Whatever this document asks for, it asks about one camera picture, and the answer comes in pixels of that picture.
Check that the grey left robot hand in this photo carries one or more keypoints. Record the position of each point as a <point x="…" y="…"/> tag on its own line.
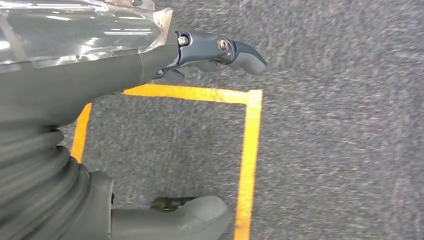
<point x="66" y="82"/>

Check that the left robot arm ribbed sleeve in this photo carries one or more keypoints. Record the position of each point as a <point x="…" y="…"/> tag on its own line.
<point x="30" y="185"/>

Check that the yellow floor tape square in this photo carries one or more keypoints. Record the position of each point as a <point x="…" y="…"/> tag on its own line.
<point x="251" y="149"/>

